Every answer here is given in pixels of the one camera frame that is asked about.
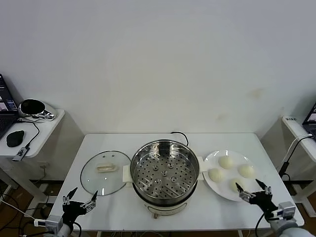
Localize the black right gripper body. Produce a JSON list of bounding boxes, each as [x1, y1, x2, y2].
[[248, 191, 278, 214]]

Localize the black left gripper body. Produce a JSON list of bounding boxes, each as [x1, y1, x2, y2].
[[61, 201, 87, 224]]

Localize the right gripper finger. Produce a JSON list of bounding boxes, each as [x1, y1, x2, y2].
[[255, 179, 272, 196], [235, 182, 256, 201]]

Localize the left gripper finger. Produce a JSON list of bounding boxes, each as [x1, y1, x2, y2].
[[62, 187, 79, 205], [82, 190, 99, 212]]

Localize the white steamed baozi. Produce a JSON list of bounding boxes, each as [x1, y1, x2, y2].
[[218, 156, 234, 170], [229, 178, 245, 193], [237, 164, 255, 178], [208, 168, 224, 183]]

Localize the round glass pot lid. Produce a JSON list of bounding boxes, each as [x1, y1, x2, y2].
[[80, 150, 131, 196]]

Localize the stainless steel steamer basket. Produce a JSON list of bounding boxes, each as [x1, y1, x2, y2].
[[130, 139, 200, 199]]

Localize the white round plate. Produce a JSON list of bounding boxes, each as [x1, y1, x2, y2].
[[202, 150, 262, 201]]

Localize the grey USB hub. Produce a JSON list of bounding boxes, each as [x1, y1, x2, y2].
[[12, 145, 31, 162]]

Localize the white side table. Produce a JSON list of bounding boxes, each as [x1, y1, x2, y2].
[[0, 108, 84, 205], [260, 115, 316, 218]]

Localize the white electric cooker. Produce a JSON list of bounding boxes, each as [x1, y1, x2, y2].
[[122, 158, 207, 219]]

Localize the black computer mouse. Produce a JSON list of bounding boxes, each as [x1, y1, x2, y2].
[[5, 130, 25, 148]]

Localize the black open laptop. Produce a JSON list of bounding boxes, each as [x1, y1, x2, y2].
[[302, 101, 316, 143], [0, 73, 20, 140]]

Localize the shiny chrome headset device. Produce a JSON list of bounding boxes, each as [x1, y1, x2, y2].
[[18, 98, 55, 121]]

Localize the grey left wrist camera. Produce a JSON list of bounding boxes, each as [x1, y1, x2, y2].
[[45, 214, 62, 229]]

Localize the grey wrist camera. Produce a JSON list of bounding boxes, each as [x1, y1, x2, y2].
[[276, 201, 296, 219], [45, 214, 62, 229]]

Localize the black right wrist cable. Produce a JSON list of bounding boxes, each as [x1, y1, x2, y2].
[[255, 211, 270, 237]]

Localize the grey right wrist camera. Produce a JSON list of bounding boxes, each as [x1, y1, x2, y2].
[[276, 201, 296, 219]]

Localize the black cable with adapter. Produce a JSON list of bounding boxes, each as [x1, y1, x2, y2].
[[278, 135, 312, 182]]

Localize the white camera cable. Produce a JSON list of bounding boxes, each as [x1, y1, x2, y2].
[[0, 198, 46, 226]]

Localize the white laptop cable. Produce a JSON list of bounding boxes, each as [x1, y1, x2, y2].
[[281, 133, 313, 171]]

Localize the black floor cables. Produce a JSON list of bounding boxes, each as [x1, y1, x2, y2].
[[0, 192, 50, 237]]

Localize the black USB hub cable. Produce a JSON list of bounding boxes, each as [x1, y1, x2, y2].
[[16, 118, 40, 149]]

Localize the black cooker power cable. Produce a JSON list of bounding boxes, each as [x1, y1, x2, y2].
[[170, 131, 190, 147]]

